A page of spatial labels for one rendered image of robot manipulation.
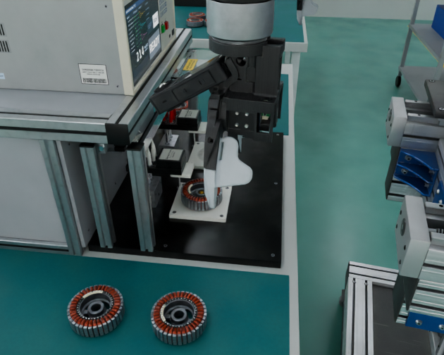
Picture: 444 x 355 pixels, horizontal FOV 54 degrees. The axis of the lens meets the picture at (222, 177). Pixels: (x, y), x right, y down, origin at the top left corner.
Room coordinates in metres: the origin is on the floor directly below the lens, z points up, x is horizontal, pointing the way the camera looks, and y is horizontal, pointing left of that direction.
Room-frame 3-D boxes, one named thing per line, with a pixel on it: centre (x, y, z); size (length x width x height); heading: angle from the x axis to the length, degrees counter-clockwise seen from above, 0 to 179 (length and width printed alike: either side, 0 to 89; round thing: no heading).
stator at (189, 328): (0.57, 0.09, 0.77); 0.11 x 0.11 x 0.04
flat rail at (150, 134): (1.08, 0.14, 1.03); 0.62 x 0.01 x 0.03; 173
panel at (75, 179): (1.10, 0.29, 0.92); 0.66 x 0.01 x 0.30; 173
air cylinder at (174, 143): (1.20, 0.17, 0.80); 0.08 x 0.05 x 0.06; 173
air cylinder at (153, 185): (0.96, 0.20, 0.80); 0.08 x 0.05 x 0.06; 173
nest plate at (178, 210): (0.95, 0.06, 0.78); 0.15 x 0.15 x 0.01; 83
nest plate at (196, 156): (1.19, 0.02, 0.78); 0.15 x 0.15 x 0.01; 83
